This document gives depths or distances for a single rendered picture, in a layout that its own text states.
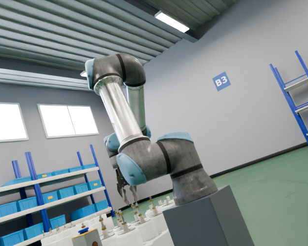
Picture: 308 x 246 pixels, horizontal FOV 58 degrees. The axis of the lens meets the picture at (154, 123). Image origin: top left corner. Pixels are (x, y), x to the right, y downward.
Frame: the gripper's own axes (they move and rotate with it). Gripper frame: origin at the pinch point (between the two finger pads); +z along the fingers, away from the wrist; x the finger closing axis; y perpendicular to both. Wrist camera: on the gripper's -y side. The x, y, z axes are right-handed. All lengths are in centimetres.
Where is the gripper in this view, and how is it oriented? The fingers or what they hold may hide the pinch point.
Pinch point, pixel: (131, 201)
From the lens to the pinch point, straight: 147.8
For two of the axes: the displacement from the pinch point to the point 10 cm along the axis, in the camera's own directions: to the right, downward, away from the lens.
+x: 9.3, -3.0, 2.1
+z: 3.5, 9.2, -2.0
